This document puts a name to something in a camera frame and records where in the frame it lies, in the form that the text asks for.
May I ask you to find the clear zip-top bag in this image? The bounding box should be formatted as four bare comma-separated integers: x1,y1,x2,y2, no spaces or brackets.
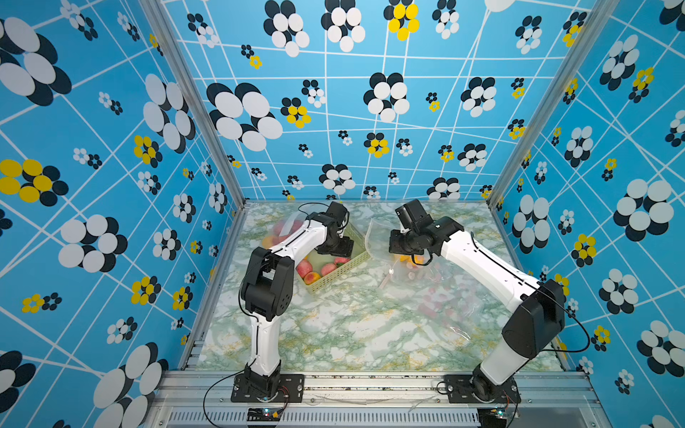
260,207,307,249

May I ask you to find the pale green plastic basket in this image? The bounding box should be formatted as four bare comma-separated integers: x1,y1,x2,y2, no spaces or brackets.
295,225,370,294

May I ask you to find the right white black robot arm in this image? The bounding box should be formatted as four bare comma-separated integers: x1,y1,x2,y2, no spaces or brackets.
389,200,565,402

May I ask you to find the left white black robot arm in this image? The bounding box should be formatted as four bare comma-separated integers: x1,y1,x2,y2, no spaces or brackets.
238,202,354,399

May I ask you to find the yellow peach with leaf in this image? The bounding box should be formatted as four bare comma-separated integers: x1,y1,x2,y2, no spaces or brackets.
394,255,428,269

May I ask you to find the pink peach front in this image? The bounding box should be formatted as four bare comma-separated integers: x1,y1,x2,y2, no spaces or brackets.
320,263,337,276

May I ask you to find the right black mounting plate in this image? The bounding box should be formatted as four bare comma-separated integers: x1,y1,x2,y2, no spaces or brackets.
443,374,521,406

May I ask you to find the black mounting plate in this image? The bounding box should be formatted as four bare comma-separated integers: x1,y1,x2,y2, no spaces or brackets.
443,374,521,406
230,374,305,403

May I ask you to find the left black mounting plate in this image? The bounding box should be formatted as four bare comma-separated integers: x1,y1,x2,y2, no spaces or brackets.
230,374,305,403

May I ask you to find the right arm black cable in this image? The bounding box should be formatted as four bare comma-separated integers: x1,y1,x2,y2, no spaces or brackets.
465,229,590,354

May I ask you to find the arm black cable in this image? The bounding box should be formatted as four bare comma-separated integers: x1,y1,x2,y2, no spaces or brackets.
465,229,590,354
202,366,253,428

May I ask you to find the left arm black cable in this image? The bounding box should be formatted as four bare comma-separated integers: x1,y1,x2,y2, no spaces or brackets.
202,366,253,428

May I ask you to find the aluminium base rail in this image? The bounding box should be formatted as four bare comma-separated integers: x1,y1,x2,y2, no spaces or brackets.
144,371,610,427

